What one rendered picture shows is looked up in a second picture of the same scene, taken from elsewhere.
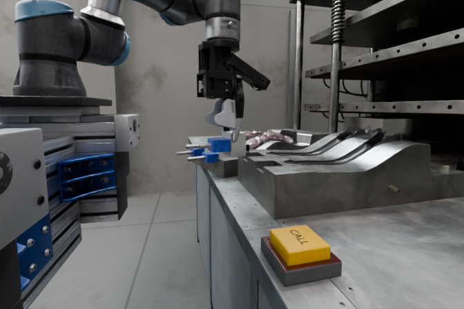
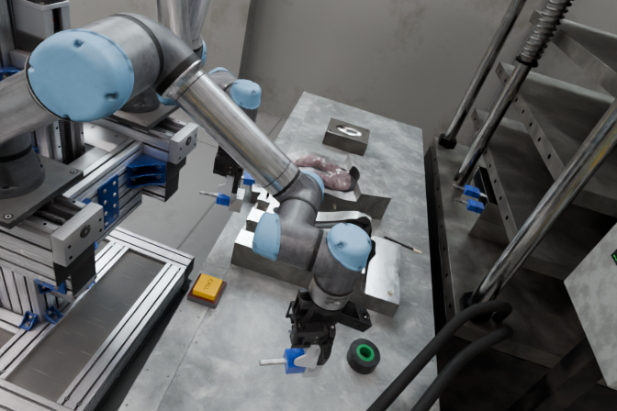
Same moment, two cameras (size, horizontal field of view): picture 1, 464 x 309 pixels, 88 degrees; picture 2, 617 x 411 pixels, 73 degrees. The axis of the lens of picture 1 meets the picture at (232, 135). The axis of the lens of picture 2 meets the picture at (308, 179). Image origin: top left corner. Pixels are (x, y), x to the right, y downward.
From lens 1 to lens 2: 0.92 m
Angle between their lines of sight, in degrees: 32
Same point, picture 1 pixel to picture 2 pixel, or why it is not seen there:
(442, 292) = (243, 338)
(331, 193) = (273, 267)
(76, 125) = (144, 136)
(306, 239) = (209, 287)
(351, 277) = (218, 312)
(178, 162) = (313, 89)
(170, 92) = not seen: outside the picture
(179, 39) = not seen: outside the picture
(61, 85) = (139, 102)
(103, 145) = (161, 154)
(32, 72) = not seen: hidden behind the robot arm
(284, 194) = (239, 254)
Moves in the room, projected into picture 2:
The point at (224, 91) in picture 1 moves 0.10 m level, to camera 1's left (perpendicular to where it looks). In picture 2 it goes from (228, 172) to (198, 157)
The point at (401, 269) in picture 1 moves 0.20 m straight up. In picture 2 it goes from (245, 322) to (258, 271)
